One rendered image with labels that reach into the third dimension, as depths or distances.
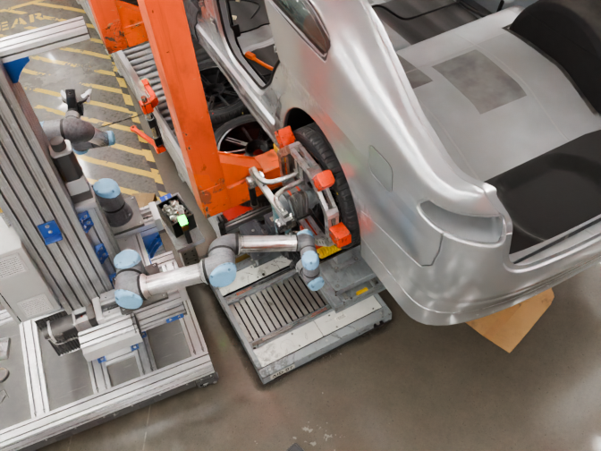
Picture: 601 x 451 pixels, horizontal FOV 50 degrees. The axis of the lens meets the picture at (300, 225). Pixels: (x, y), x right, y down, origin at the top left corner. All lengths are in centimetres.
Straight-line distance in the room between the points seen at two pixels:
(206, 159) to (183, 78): 52
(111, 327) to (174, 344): 59
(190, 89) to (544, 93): 186
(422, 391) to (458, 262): 130
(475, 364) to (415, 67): 167
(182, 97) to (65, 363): 159
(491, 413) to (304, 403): 97
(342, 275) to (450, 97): 114
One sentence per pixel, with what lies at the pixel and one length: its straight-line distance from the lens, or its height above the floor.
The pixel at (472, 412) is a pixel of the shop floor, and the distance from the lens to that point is 363.
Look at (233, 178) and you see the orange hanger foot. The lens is 366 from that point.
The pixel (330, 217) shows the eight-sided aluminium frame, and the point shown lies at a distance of 308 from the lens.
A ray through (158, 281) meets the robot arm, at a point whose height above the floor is 104.
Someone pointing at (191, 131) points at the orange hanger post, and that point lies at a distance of 332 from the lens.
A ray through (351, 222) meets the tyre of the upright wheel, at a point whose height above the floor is 91.
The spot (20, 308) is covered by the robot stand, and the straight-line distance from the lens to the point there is 324.
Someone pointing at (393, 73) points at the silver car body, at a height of 176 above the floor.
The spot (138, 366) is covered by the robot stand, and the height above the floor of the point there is 23.
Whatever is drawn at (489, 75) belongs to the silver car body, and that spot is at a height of 104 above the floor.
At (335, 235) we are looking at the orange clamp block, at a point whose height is 88.
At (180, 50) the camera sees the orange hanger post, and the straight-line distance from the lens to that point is 306.
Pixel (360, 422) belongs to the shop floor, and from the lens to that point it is 356.
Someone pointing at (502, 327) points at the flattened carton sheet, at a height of 1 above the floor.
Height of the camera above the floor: 325
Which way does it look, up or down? 49 degrees down
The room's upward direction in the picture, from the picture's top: 7 degrees counter-clockwise
